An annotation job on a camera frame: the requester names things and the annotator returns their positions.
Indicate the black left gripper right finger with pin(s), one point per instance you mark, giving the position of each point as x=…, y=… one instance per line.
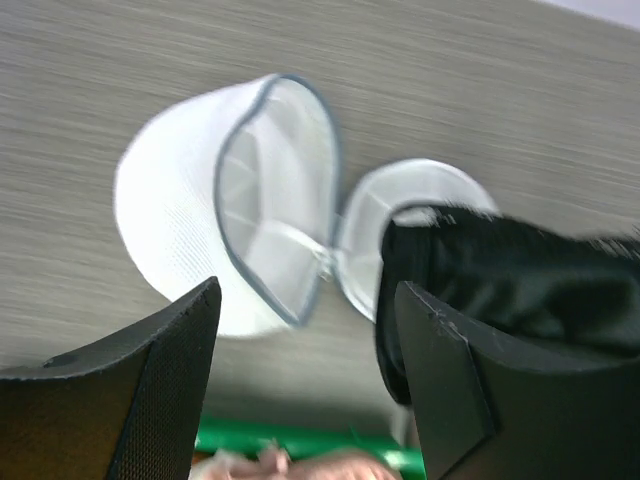
x=492, y=406

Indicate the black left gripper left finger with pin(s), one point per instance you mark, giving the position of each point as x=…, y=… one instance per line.
x=126, y=406

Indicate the black lace bra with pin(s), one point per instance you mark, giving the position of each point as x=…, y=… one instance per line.
x=527, y=281

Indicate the white mesh laundry bag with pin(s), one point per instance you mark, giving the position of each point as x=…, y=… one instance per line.
x=242, y=184

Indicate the pink satin bra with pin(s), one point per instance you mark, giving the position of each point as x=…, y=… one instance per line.
x=274, y=463

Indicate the green plastic tray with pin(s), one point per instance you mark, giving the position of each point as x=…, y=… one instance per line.
x=249, y=438

